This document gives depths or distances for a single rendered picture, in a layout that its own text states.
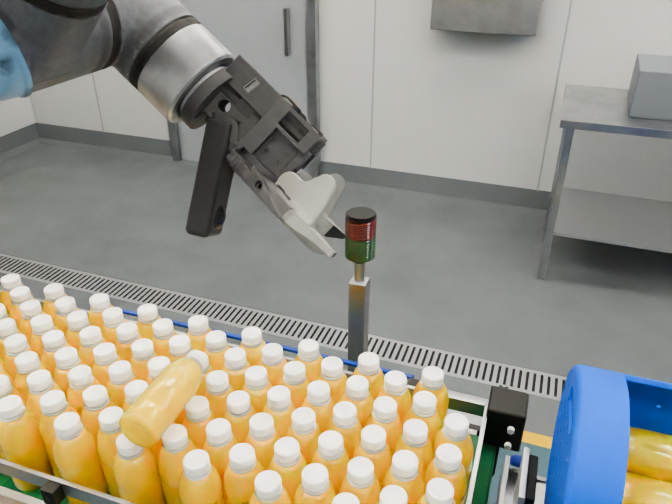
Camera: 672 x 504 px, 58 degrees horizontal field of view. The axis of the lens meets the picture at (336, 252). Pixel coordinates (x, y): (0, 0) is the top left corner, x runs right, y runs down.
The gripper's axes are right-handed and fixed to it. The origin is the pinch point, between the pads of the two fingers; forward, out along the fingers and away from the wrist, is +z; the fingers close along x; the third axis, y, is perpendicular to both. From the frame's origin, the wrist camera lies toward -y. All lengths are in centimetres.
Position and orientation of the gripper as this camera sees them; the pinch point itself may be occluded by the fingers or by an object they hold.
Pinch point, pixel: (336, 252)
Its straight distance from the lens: 61.2
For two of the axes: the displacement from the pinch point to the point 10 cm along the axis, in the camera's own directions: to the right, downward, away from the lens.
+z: 7.1, 7.0, 0.4
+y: 7.0, -7.0, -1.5
